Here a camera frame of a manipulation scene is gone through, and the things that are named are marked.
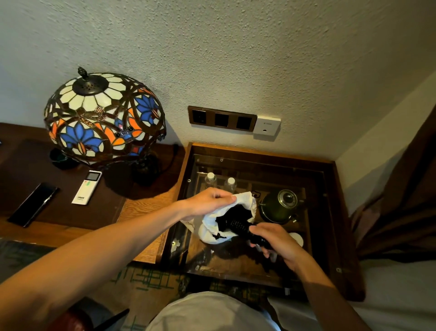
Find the person's left hand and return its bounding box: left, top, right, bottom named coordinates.
left=177, top=187, right=238, bottom=222

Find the person's right hand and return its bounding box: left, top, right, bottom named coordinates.
left=248, top=223, right=309, bottom=272

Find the black hair dryer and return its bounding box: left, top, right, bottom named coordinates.
left=215, top=205, right=273, bottom=252

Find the white cloth drawstring bag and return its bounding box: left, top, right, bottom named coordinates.
left=198, top=192, right=257, bottom=245

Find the person's right forearm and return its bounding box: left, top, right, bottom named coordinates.
left=290, top=252, right=372, bottom=331

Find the person's left forearm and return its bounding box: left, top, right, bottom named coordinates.
left=0, top=199, right=186, bottom=331

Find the green kettle with glass lid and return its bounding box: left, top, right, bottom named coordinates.
left=258, top=189, right=306, bottom=225

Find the wooden glass-top side table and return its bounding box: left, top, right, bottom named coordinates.
left=160, top=143, right=366, bottom=303

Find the wooden desk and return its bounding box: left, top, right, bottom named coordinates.
left=0, top=123, right=187, bottom=265

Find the person's white shirt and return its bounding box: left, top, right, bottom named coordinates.
left=146, top=291, right=280, bottom=331

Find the white bed sheet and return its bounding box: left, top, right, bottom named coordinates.
left=268, top=258, right=436, bottom=331

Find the white remote control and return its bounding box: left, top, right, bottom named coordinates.
left=71, top=170, right=103, bottom=206

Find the brown curtain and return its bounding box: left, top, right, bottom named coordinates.
left=350, top=105, right=436, bottom=264

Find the stained glass table lamp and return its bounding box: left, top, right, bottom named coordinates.
left=44, top=67, right=167, bottom=187

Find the dark brown desk mat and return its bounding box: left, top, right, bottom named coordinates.
left=0, top=139, right=127, bottom=231

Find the dark round dish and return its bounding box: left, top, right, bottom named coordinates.
left=49, top=148, right=79, bottom=170

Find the black smartphone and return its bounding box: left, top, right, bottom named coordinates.
left=7, top=183, right=59, bottom=228

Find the dark red chair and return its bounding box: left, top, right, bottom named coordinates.
left=46, top=305, right=131, bottom=331

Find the black lamp cable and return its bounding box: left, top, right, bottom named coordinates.
left=160, top=143, right=180, bottom=173

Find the brown wall switch panel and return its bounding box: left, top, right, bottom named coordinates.
left=188, top=106, right=258, bottom=132

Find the white wall socket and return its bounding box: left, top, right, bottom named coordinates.
left=253, top=115, right=282, bottom=137

